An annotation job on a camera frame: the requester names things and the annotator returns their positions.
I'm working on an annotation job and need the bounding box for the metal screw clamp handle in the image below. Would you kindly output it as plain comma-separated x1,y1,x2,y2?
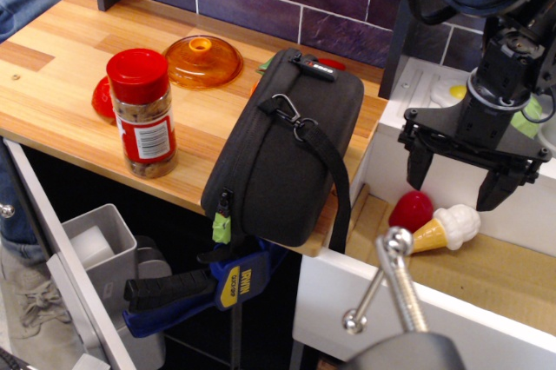
341,226,468,370

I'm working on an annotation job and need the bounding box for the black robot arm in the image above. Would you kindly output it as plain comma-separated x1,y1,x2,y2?
399,0,555,211

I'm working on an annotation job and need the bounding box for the toy fried egg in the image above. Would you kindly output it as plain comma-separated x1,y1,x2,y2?
430,79,467,108

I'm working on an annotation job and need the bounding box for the green toy item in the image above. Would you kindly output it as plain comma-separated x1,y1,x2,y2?
511,96,543,138

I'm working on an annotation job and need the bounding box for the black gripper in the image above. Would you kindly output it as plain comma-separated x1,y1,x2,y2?
399,69,552,211

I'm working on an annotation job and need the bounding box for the green taped zipper pull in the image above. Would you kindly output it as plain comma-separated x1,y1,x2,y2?
212,189,231,244

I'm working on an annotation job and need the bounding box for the grey sneaker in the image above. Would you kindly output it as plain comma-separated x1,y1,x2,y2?
1,248,84,369

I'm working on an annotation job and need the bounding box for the toy ice cream cone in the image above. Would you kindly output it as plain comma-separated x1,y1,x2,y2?
413,204,481,253

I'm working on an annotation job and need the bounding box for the black bag strap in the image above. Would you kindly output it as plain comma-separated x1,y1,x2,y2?
258,93,352,254

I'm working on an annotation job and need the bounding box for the white cabinet door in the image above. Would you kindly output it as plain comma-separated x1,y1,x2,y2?
1,138,136,369

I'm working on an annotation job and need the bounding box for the red-lid spice jar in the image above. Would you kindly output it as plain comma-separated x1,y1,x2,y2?
106,49,177,179

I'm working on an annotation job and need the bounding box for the red toy behind bag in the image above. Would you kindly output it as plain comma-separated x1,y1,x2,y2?
318,57,346,71

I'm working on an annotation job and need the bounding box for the red toy egg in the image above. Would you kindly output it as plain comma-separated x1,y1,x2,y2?
388,190,434,232

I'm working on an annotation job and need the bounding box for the black zipper bag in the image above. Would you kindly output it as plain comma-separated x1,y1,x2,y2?
202,49,364,252

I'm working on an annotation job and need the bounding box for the grey plastic bin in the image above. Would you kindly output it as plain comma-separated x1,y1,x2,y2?
62,204,171,369

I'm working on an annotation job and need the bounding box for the blue Irwin bar clamp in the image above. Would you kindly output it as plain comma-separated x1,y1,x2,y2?
122,239,288,338

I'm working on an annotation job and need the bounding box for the orange glass lid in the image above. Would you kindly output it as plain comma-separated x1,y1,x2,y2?
162,36,243,89

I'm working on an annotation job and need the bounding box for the red toy tomato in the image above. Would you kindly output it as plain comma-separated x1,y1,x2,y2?
91,76,116,122

